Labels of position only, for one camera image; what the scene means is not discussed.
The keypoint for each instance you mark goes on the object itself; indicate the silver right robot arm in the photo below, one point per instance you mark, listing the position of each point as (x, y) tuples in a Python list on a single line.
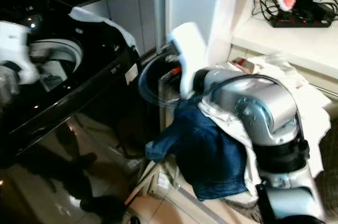
[(264, 110)]

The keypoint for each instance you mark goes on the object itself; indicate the black power strip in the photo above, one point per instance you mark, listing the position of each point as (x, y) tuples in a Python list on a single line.
[(301, 21)]

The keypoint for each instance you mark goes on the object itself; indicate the white hanging cloth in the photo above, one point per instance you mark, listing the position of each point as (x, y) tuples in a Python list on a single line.
[(235, 2)]

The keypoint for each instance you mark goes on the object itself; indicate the black top-load washing machine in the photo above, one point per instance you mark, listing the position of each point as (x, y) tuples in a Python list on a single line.
[(95, 84)]

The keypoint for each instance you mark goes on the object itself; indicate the white crumpled garment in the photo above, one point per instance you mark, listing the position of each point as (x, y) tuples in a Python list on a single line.
[(296, 84)]

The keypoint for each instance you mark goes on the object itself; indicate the silver metal pole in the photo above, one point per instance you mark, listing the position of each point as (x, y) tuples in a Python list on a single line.
[(159, 12)]

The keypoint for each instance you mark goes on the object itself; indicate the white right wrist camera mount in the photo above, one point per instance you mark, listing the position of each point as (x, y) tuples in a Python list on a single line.
[(190, 49)]

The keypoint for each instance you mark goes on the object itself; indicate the blue denim garment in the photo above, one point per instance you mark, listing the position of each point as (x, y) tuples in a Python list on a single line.
[(208, 152)]

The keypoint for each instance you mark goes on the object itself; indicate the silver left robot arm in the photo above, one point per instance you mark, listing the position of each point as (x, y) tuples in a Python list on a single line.
[(8, 84)]

